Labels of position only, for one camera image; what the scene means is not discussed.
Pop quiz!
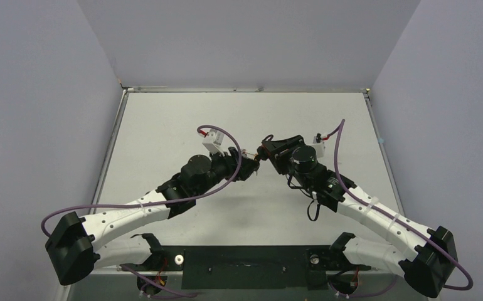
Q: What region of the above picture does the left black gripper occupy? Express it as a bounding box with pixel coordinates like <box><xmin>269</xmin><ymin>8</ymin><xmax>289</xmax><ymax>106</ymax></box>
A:
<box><xmin>194</xmin><ymin>146</ymin><xmax>258</xmax><ymax>198</ymax></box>

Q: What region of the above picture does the brass padlock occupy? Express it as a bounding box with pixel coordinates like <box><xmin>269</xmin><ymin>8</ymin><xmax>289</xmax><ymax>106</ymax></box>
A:
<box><xmin>241</xmin><ymin>150</ymin><xmax>262</xmax><ymax>162</ymax></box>

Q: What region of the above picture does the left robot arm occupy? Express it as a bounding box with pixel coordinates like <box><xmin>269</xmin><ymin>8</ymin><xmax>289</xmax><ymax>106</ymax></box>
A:
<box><xmin>45</xmin><ymin>147</ymin><xmax>260</xmax><ymax>285</ymax></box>

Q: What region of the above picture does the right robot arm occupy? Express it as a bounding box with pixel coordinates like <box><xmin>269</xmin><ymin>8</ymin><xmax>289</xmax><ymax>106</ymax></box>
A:
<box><xmin>257</xmin><ymin>135</ymin><xmax>457</xmax><ymax>298</ymax></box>

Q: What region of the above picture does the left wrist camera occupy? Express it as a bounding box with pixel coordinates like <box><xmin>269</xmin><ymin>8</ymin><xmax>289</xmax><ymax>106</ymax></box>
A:
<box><xmin>202</xmin><ymin>129</ymin><xmax>225</xmax><ymax>156</ymax></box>

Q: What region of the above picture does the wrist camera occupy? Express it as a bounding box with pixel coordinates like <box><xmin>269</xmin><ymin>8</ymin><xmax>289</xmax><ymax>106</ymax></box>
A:
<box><xmin>310</xmin><ymin>133</ymin><xmax>326</xmax><ymax>159</ymax></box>
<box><xmin>202</xmin><ymin>129</ymin><xmax>225</xmax><ymax>156</ymax></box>

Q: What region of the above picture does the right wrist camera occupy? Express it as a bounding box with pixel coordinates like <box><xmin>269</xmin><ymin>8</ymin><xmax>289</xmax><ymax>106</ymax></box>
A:
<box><xmin>310</xmin><ymin>133</ymin><xmax>326</xmax><ymax>159</ymax></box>

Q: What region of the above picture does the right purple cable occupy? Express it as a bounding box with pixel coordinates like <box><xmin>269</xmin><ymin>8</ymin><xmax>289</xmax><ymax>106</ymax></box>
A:
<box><xmin>322</xmin><ymin>119</ymin><xmax>474</xmax><ymax>291</ymax></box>

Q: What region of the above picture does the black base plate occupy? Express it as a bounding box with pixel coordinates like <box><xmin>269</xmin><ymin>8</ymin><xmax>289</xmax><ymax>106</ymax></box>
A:
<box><xmin>126</xmin><ymin>245</ymin><xmax>371</xmax><ymax>290</ymax></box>

